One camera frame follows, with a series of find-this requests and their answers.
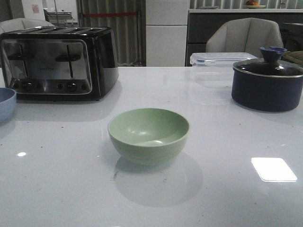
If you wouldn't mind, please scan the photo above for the green bowl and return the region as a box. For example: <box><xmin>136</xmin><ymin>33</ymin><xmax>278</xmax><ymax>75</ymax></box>
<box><xmin>107</xmin><ymin>108</ymin><xmax>189</xmax><ymax>166</ymax></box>

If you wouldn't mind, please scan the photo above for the blue bowl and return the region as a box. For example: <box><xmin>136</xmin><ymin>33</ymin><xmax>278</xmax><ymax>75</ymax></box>
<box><xmin>0</xmin><ymin>87</ymin><xmax>17</xmax><ymax>122</ymax></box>

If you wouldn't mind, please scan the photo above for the clear plastic food container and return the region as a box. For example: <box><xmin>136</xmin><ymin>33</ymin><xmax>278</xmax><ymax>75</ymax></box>
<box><xmin>190</xmin><ymin>52</ymin><xmax>256</xmax><ymax>88</ymax></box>

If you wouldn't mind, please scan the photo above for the white refrigerator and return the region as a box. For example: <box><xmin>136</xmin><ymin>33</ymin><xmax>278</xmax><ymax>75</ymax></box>
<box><xmin>145</xmin><ymin>0</ymin><xmax>189</xmax><ymax>67</ymax></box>

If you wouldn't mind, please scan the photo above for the dark blue pot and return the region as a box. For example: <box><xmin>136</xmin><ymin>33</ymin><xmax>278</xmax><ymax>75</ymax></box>
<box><xmin>232</xmin><ymin>70</ymin><xmax>303</xmax><ymax>112</ymax></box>

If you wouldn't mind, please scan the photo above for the red barrier belt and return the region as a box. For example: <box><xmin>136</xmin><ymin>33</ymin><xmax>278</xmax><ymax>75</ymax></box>
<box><xmin>83</xmin><ymin>12</ymin><xmax>137</xmax><ymax>17</ymax></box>

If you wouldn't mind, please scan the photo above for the black and chrome toaster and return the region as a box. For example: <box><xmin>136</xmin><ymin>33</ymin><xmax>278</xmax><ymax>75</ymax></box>
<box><xmin>0</xmin><ymin>26</ymin><xmax>118</xmax><ymax>101</ymax></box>

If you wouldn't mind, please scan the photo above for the beige armchair right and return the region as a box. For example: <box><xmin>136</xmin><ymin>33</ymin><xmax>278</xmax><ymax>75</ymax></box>
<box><xmin>206</xmin><ymin>17</ymin><xmax>284</xmax><ymax>58</ymax></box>

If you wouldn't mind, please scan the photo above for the beige armchair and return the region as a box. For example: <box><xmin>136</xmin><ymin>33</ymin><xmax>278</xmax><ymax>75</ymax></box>
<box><xmin>0</xmin><ymin>18</ymin><xmax>54</xmax><ymax>34</ymax></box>
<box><xmin>206</xmin><ymin>17</ymin><xmax>284</xmax><ymax>58</ymax></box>

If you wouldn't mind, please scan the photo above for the glass pot lid blue knob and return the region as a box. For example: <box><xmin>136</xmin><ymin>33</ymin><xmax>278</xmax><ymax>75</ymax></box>
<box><xmin>233</xmin><ymin>47</ymin><xmax>303</xmax><ymax>79</ymax></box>

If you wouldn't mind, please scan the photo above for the fruit plate on counter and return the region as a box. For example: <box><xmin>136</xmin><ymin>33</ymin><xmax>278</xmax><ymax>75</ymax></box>
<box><xmin>244</xmin><ymin>0</ymin><xmax>266</xmax><ymax>9</ymax></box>

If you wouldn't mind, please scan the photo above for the olive green cushion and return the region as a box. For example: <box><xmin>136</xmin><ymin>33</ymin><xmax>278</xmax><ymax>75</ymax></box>
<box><xmin>282</xmin><ymin>51</ymin><xmax>303</xmax><ymax>66</ymax></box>

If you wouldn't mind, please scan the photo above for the beige armchair left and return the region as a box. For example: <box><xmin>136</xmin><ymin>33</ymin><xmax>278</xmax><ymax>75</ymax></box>
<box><xmin>0</xmin><ymin>18</ymin><xmax>54</xmax><ymax>34</ymax></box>

